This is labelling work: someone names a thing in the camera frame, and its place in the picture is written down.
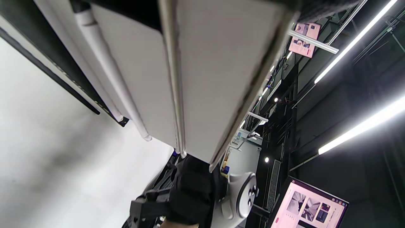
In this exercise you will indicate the small monitor with pink screen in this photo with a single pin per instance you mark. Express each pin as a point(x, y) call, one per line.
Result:
point(304, 39)

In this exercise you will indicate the thin black bar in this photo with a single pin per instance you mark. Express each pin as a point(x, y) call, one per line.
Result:
point(47, 70)

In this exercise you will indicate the black frame rail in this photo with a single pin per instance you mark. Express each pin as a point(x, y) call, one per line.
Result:
point(79, 79)

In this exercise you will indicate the long ceiling light strip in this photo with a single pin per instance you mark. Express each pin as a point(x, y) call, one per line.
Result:
point(354, 41)
point(364, 125)

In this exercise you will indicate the white desk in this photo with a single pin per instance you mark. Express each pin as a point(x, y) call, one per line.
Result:
point(245, 155)

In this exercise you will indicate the yellow and blue object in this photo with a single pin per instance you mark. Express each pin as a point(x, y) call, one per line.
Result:
point(225, 164)

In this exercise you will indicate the large white board panel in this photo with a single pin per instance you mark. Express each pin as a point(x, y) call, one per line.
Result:
point(218, 72)

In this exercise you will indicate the short aluminium profile bar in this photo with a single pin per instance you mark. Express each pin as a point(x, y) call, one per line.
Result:
point(258, 117)

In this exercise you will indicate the black wrist sensor mount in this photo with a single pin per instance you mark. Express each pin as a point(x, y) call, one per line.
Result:
point(148, 205)

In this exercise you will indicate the large monitor with pink screen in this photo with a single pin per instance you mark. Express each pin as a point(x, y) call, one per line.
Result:
point(308, 207)

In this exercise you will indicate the person's left hand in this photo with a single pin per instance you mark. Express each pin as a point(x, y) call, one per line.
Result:
point(190, 193)

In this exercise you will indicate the person's left forearm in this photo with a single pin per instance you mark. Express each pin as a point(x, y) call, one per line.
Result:
point(178, 224)

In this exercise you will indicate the white headset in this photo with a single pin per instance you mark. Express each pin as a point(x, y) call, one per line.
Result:
point(242, 198)

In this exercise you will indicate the white tube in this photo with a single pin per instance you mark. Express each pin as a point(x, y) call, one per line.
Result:
point(109, 72)

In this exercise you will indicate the long aluminium profile bar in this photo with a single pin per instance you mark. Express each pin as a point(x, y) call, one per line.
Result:
point(313, 42)

